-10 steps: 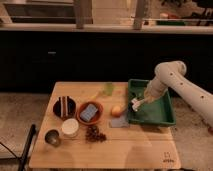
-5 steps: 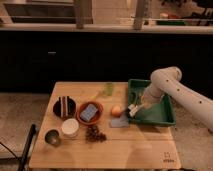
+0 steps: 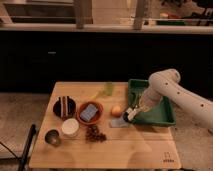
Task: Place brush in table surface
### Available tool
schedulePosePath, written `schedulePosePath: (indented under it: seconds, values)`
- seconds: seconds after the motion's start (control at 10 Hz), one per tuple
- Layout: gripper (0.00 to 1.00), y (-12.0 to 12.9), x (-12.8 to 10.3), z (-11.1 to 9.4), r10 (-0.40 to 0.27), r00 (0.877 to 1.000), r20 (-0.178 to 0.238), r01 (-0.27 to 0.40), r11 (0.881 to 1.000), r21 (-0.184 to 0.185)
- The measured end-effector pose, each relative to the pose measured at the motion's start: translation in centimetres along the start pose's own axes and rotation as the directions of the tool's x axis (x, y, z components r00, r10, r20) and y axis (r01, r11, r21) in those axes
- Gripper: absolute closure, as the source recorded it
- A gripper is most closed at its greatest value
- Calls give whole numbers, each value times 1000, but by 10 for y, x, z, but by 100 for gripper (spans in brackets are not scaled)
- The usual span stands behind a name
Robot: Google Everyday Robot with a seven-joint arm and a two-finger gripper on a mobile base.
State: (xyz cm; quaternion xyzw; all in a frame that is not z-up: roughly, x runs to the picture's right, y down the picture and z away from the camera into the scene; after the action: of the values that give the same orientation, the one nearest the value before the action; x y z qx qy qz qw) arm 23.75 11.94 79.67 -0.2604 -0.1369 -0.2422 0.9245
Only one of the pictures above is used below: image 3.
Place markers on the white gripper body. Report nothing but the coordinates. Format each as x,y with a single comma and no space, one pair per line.
142,107

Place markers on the white handled black brush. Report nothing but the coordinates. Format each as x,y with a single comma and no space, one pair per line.
129,114

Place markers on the green plastic tray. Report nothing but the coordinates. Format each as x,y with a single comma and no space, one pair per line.
160,115

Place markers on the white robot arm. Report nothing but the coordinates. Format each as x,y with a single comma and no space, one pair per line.
166,83

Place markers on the orange egg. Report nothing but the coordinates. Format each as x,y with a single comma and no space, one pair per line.
116,111

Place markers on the green translucent cup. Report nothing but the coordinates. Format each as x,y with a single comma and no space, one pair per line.
108,88

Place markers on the terracotta bowl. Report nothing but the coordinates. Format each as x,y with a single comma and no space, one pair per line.
97,116

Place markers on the blue sponge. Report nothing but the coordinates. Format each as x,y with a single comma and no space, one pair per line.
89,112

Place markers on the pile of brown nuts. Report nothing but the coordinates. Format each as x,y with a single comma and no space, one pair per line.
93,134

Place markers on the dark bowl with sticks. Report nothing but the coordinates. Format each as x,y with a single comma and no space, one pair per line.
64,107

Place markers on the small metal cup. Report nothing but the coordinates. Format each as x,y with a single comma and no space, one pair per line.
52,137

